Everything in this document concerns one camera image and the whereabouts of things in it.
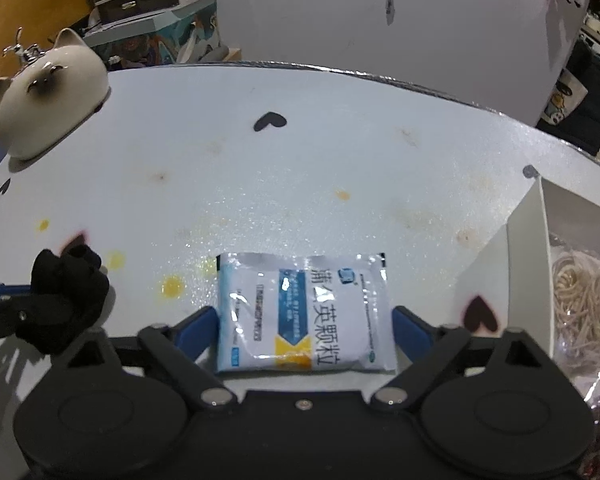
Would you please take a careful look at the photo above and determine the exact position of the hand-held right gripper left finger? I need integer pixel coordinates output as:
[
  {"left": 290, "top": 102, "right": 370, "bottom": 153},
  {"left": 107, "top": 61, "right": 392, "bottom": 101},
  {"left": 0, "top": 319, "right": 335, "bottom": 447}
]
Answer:
[{"left": 55, "top": 306, "right": 237, "bottom": 411}]

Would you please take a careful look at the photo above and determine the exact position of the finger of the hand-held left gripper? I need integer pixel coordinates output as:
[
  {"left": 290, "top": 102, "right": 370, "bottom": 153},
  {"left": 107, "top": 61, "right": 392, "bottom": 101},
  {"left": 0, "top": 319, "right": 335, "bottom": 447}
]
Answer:
[
  {"left": 0, "top": 299, "right": 31, "bottom": 353},
  {"left": 0, "top": 280, "right": 33, "bottom": 300}
]

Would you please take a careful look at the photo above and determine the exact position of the white ceramic cat figure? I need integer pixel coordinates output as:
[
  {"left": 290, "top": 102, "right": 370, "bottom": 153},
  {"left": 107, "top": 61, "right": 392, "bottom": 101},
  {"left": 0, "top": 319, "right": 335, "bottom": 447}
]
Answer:
[{"left": 0, "top": 27, "right": 112, "bottom": 161}]

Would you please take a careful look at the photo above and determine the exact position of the colourful painted panel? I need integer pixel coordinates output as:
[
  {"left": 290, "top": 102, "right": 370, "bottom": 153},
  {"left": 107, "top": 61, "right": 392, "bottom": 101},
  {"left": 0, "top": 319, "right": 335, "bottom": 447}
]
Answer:
[{"left": 87, "top": 5, "right": 231, "bottom": 68}]

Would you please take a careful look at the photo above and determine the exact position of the black cloth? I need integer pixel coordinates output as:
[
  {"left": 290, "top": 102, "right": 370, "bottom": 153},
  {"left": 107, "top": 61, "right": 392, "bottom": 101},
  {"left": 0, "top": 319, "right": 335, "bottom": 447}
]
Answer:
[{"left": 17, "top": 246, "right": 112, "bottom": 356}]

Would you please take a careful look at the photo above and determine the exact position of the small metal figurine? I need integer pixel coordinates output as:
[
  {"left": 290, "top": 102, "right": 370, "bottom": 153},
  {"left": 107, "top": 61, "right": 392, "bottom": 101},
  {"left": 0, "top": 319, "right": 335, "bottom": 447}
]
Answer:
[{"left": 2, "top": 27, "right": 46, "bottom": 63}]

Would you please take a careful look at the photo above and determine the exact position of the cartoon print tote bag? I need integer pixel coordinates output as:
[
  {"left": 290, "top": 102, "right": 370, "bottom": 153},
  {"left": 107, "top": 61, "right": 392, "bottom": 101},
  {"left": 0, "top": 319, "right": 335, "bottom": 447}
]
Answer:
[{"left": 539, "top": 67, "right": 590, "bottom": 128}]

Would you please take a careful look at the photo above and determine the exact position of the white and blue sachet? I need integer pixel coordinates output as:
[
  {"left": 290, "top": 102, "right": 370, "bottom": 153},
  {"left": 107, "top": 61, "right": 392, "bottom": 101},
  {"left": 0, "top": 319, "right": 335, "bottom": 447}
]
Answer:
[{"left": 215, "top": 251, "right": 397, "bottom": 375}]

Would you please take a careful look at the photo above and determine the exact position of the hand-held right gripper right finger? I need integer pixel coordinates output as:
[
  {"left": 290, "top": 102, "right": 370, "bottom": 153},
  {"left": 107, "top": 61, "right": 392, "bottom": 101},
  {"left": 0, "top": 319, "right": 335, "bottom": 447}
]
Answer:
[{"left": 371, "top": 305, "right": 556, "bottom": 413}]

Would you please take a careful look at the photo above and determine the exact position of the bag of beige rubber bands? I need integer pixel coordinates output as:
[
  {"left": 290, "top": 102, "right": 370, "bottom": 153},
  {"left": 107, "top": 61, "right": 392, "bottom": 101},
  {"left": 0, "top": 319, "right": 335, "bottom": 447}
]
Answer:
[{"left": 547, "top": 232, "right": 600, "bottom": 376}]

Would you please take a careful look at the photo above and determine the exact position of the white cardboard box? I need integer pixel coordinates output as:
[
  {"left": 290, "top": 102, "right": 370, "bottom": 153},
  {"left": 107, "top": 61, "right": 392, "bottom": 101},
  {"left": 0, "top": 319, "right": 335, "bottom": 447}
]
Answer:
[{"left": 461, "top": 176, "right": 600, "bottom": 376}]

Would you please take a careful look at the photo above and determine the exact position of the black heart sticker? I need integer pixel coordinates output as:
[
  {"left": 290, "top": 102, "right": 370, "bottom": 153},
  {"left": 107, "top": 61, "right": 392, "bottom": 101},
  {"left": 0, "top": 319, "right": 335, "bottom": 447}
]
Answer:
[{"left": 253, "top": 111, "right": 287, "bottom": 132}]

